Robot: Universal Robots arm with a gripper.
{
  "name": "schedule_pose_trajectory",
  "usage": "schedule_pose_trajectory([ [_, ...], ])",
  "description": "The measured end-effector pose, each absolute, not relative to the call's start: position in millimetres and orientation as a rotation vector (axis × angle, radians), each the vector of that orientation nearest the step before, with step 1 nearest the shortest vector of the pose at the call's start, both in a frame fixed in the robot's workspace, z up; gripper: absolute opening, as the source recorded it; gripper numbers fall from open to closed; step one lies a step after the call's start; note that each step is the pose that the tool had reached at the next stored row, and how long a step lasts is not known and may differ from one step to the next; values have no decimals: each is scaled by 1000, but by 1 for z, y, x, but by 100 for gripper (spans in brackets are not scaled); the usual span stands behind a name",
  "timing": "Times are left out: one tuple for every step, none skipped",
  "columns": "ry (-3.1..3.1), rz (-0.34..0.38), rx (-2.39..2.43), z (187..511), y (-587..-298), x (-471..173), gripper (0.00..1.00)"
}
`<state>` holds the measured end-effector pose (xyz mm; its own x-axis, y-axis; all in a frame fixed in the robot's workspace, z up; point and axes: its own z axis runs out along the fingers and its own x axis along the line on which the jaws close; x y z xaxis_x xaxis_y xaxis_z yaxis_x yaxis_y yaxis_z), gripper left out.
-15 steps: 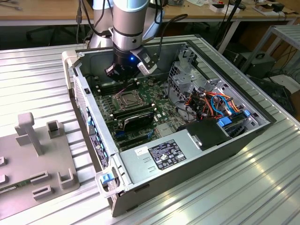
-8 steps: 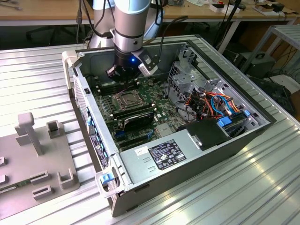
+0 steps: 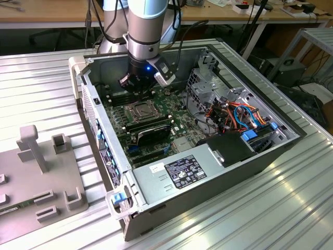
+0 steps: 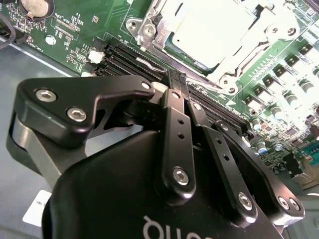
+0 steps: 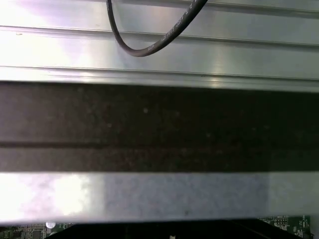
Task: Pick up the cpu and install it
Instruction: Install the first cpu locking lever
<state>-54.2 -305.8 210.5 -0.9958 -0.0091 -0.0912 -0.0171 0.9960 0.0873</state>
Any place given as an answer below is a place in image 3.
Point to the black pole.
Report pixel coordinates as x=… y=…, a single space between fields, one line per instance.
x=257 y=14

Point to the black flat panel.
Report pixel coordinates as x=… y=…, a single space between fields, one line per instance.
x=307 y=104

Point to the green RAM stick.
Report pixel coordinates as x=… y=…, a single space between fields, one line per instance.
x=10 y=209

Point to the black plastic shroud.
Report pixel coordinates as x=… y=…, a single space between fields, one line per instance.
x=229 y=148

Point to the wooden desk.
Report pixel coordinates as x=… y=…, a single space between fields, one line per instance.
x=221 y=14
x=26 y=14

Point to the green motherboard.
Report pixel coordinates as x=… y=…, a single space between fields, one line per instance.
x=182 y=122

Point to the small black device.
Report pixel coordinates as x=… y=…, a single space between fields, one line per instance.
x=309 y=8

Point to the grey metal frame table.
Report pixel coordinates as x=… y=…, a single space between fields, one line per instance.
x=320 y=36

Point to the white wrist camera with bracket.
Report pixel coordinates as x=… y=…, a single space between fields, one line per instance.
x=164 y=78

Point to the silver chipset heatsink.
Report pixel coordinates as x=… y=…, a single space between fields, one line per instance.
x=182 y=143

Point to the silver power supply unit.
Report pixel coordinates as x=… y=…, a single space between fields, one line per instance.
x=156 y=185

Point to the open grey PC case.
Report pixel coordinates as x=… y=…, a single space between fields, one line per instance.
x=208 y=205

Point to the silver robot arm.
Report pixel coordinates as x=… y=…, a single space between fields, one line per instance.
x=143 y=28

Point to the black RAM slot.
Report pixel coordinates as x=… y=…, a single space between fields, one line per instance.
x=156 y=125
x=156 y=120
x=114 y=99
x=113 y=95

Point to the black expansion card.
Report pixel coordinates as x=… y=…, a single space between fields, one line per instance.
x=156 y=132

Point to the brown cardboard box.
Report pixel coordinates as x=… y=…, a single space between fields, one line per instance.
x=291 y=11

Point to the white box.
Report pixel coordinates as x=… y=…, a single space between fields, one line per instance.
x=242 y=10

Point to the silver metal drive cage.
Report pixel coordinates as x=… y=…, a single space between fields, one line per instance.
x=205 y=88

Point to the silver CPU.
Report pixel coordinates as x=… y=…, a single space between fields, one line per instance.
x=142 y=110

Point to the hard disk in blue carrier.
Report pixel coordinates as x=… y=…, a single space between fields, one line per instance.
x=249 y=136

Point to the grey parts rack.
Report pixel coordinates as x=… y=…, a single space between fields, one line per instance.
x=26 y=182

